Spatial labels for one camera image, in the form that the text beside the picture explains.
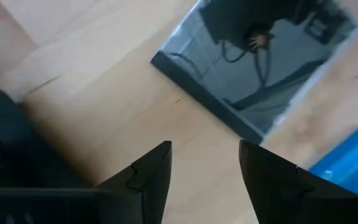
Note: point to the blue Blu-ray case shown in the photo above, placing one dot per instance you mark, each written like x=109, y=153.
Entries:
x=353, y=161

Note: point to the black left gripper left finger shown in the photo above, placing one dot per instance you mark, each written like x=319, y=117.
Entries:
x=148, y=186

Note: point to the clear plastic tray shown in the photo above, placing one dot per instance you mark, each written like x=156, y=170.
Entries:
x=259, y=93

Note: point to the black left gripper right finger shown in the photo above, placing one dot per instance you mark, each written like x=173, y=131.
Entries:
x=275, y=193

